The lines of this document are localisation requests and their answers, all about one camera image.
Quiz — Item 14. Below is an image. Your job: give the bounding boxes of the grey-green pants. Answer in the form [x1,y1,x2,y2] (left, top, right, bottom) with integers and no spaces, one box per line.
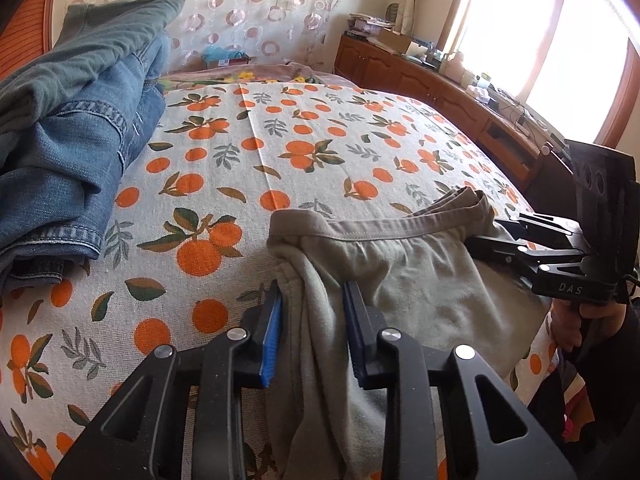
[266,188,549,479]

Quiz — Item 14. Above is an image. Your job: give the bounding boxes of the person's right hand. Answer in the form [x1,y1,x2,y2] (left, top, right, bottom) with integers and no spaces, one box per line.
[550,299,626,352]

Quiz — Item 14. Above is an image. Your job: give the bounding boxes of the long wooden cabinet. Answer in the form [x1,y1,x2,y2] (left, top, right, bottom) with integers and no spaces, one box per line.
[334,35,577,219]

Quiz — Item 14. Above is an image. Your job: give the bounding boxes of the white plastic jug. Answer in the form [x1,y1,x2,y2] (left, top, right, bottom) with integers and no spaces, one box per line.
[442,51,465,84]

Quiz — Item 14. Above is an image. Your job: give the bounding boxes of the orange print bed sheet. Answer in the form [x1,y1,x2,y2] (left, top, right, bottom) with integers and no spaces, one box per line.
[1,82,528,479]

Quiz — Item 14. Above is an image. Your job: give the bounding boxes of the cardboard box on cabinet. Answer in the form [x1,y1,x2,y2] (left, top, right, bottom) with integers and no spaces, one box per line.
[375,29,412,55]

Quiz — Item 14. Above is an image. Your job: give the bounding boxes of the stack of books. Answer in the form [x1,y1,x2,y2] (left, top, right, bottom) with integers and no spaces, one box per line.
[347,13,394,36]

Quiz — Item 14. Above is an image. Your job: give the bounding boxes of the stack of blue jeans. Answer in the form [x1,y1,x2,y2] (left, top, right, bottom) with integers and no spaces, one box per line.
[1,0,184,289]

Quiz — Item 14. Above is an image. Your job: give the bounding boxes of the blue item on box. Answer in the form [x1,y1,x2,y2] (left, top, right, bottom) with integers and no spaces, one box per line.
[202,46,250,68]

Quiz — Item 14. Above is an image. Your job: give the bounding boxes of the floral pink blanket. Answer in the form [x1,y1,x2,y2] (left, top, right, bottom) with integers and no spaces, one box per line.
[160,62,354,91]

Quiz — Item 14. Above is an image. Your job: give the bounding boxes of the window with wooden frame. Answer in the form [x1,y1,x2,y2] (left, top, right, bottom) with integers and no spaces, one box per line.
[440,0,639,148]

